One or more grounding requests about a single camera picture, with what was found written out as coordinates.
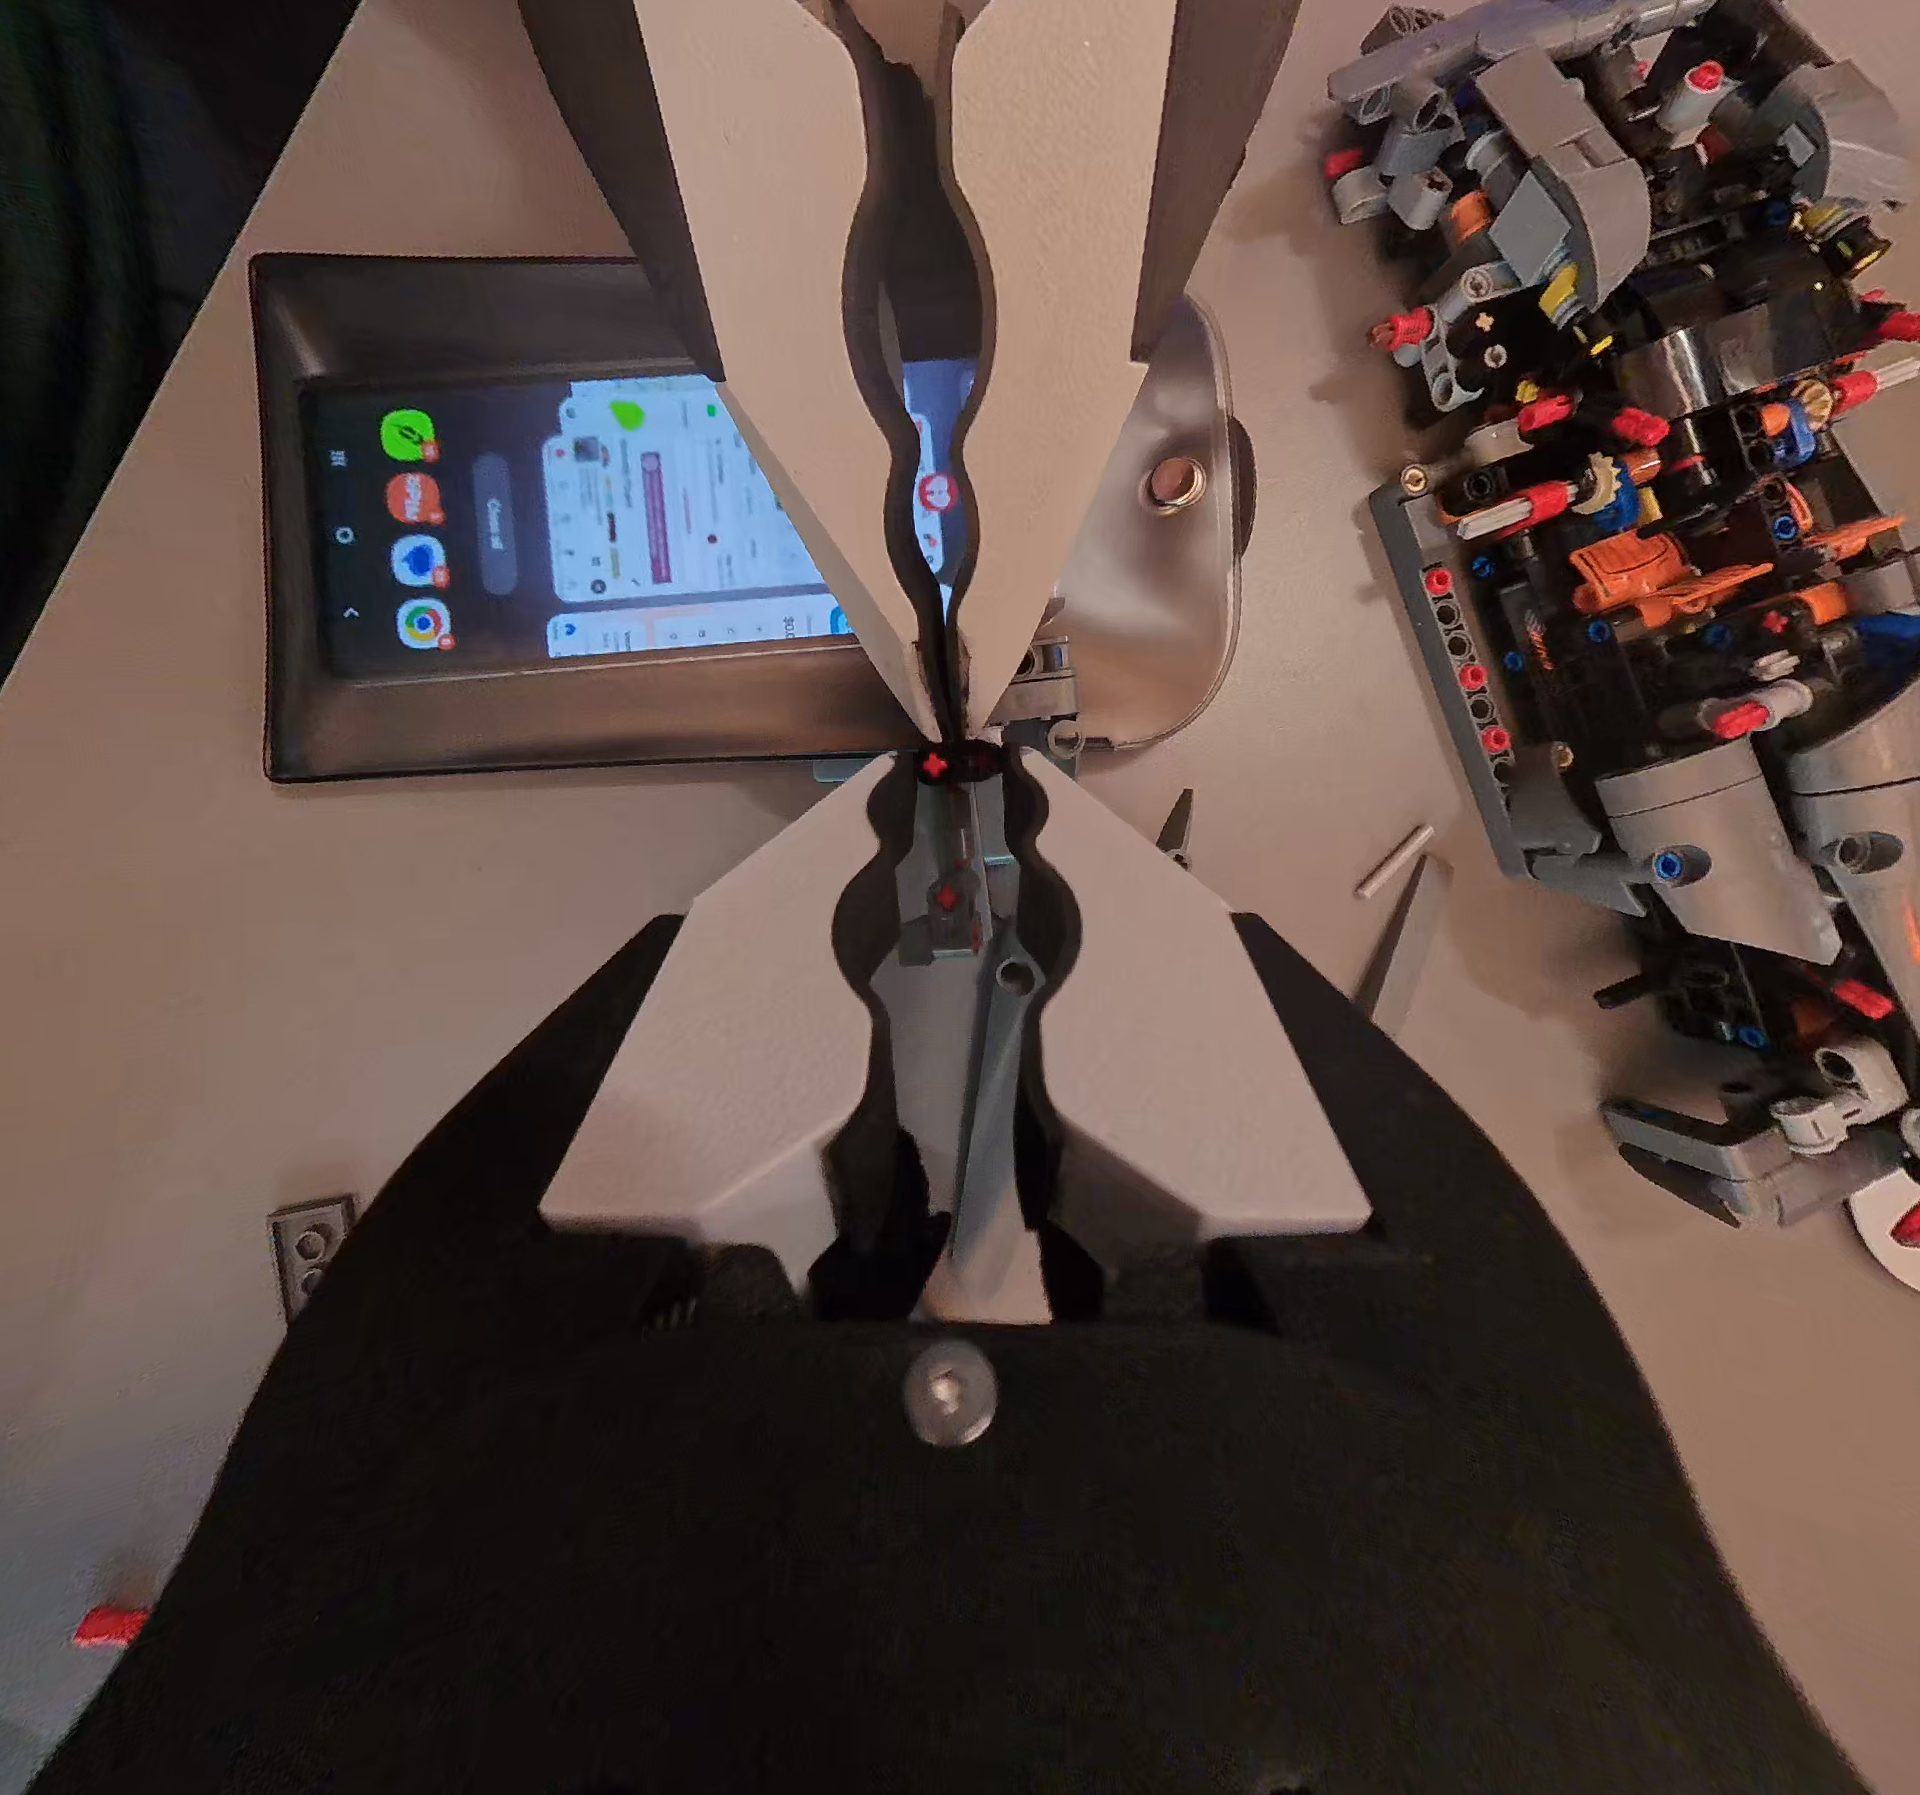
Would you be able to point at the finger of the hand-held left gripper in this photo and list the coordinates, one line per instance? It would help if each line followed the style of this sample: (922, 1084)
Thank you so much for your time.
(1066, 177)
(752, 177)

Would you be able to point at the long grey lego blade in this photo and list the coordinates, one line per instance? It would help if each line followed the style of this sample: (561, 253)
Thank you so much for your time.
(989, 1076)

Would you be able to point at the grey lego connector piece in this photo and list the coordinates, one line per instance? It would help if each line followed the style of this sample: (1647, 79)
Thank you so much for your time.
(1042, 693)

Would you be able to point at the light grey lego axle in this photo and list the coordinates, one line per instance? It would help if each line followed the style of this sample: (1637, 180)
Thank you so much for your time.
(1396, 861)

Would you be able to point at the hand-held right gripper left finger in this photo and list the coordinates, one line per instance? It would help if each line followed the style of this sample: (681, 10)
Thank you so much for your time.
(708, 1076)

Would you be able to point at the small red lego piece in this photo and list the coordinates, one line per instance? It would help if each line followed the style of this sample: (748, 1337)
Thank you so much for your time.
(110, 1628)

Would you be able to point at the dark grey lego plate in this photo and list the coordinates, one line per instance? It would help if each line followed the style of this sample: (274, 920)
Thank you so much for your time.
(312, 1246)

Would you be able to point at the grey and black lego car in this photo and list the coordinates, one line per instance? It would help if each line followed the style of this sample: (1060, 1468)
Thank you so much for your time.
(1652, 476)

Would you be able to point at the white book stand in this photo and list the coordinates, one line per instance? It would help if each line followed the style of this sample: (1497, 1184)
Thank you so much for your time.
(1891, 1235)

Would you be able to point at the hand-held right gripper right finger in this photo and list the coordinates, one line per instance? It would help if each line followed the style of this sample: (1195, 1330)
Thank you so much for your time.
(1200, 1076)

